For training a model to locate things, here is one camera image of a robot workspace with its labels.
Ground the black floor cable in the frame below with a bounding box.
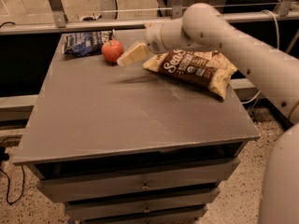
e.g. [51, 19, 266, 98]
[0, 136, 26, 205]

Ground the brown yellow chip bag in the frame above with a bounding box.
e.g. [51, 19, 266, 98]
[143, 49, 237, 99]

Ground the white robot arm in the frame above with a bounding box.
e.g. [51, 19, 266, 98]
[118, 3, 299, 224]

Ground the red apple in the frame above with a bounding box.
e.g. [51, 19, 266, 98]
[101, 39, 124, 63]

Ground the metal frame rail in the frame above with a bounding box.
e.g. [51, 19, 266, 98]
[0, 0, 299, 35]

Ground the grey drawer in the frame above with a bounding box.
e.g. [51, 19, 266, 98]
[37, 158, 239, 203]
[66, 187, 220, 220]
[81, 204, 209, 224]

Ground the grey drawer cabinet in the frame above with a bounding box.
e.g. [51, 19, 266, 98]
[13, 25, 262, 224]

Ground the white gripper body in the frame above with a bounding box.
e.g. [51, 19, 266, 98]
[145, 23, 164, 53]

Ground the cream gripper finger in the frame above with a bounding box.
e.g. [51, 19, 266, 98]
[117, 42, 150, 66]

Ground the middle grey drawer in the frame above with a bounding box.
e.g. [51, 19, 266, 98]
[66, 187, 220, 220]

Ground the top grey drawer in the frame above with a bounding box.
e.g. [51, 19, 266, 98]
[37, 158, 239, 203]

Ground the blue chip bag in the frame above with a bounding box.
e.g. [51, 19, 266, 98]
[62, 31, 113, 57]

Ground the bottom grey drawer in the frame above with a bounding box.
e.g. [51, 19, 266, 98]
[81, 204, 209, 224]

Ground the white thin cable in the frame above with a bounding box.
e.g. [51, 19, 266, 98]
[241, 9, 281, 105]

